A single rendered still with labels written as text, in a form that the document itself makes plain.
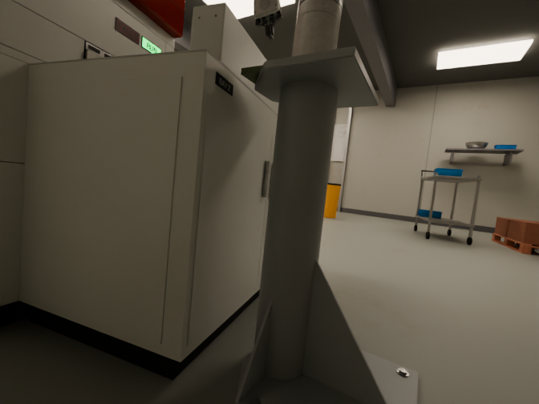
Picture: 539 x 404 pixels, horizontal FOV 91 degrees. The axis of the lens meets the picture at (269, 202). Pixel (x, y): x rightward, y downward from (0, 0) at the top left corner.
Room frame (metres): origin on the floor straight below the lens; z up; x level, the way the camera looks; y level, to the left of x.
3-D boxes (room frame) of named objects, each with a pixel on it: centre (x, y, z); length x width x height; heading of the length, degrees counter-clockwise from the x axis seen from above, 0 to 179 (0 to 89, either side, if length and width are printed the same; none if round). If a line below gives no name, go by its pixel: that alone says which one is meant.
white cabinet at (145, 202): (1.16, 0.31, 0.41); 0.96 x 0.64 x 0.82; 161
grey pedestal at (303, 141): (0.70, -0.17, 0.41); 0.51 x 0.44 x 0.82; 60
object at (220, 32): (0.94, 0.11, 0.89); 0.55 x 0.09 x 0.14; 161
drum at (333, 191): (5.33, -1.18, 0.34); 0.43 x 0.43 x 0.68
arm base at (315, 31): (0.76, -0.08, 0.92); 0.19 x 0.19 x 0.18
